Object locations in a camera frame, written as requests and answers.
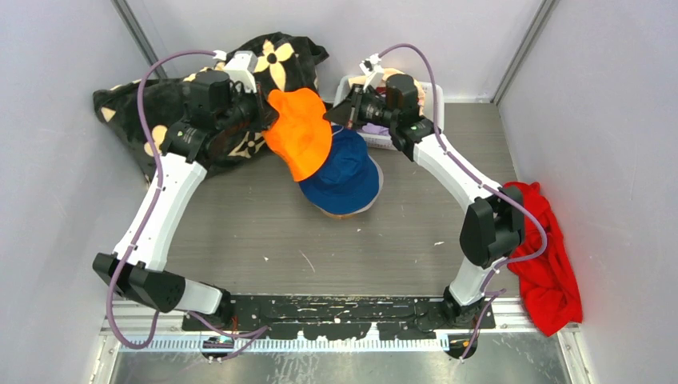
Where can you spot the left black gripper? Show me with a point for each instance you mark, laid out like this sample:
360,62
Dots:
265,114

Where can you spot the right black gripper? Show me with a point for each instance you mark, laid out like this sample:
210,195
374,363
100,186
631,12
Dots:
351,109

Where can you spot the lilac bucket hat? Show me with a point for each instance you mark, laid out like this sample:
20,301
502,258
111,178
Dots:
373,129

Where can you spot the white plastic basket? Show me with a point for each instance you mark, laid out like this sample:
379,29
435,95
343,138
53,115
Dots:
434,103

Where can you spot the orange bucket hat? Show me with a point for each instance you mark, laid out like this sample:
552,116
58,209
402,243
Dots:
301,136

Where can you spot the blue bucket hat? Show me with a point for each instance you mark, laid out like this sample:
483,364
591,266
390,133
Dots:
349,181

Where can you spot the grey bucket hat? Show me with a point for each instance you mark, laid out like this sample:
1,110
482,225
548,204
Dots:
373,204

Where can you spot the wooden hat stand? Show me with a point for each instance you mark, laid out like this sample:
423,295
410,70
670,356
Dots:
338,216

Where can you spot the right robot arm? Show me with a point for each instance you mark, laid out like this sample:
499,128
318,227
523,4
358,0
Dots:
493,225

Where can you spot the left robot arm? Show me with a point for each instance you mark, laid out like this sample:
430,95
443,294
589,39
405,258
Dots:
218,104

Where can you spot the black blanket with cream flowers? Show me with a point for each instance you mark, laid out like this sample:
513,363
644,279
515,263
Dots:
284,62

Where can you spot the red cloth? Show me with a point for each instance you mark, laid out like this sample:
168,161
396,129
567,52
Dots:
548,285

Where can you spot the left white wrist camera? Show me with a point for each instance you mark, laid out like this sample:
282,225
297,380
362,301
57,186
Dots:
239,68

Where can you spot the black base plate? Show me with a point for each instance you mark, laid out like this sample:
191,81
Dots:
337,317

